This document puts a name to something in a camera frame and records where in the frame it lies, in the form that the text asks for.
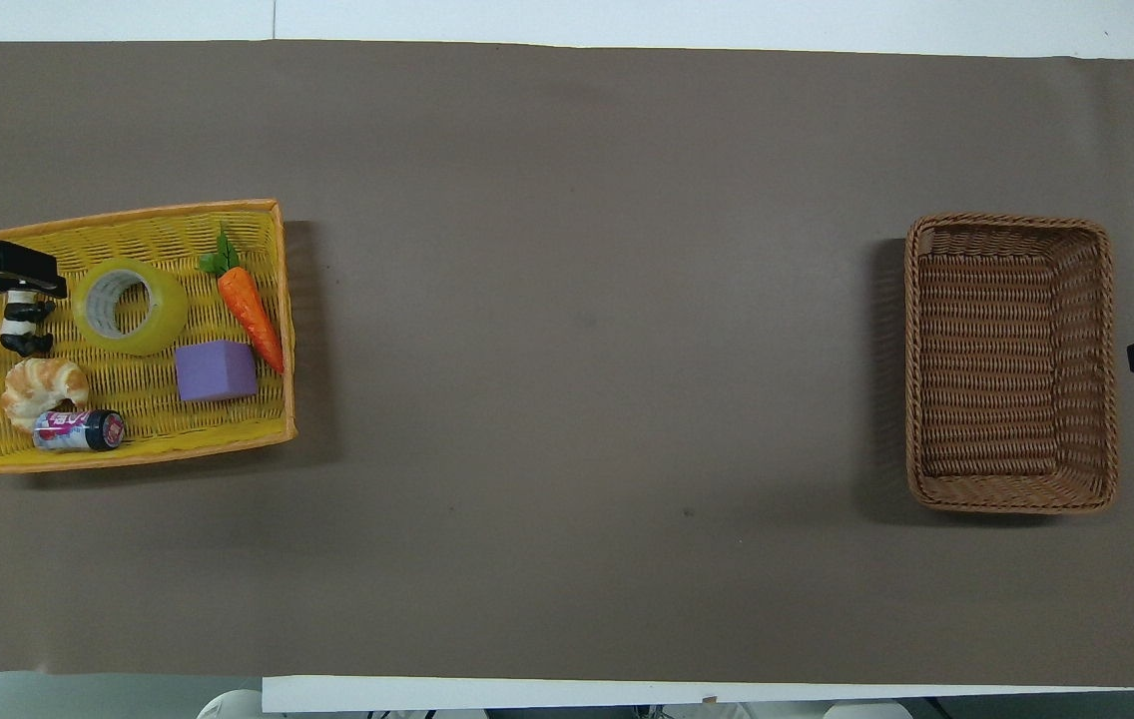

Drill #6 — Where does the yellow wicker basket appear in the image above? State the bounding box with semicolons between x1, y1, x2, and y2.
0;198;297;476

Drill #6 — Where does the yellowish clear tape roll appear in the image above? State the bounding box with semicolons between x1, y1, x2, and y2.
72;257;190;358

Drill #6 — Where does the brown wicker basket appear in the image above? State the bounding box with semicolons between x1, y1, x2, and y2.
903;212;1120;516

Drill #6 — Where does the orange toy carrot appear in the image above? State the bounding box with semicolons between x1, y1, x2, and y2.
197;226;286;376

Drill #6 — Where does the purple foam block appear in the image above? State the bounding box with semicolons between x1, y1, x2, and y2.
174;339;260;403

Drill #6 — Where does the small drink can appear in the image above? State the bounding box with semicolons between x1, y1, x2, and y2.
32;408;127;453

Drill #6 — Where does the toy croissant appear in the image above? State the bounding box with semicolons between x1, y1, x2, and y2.
0;358;91;433

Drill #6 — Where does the black and white panda toy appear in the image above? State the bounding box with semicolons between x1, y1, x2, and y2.
0;290;57;359

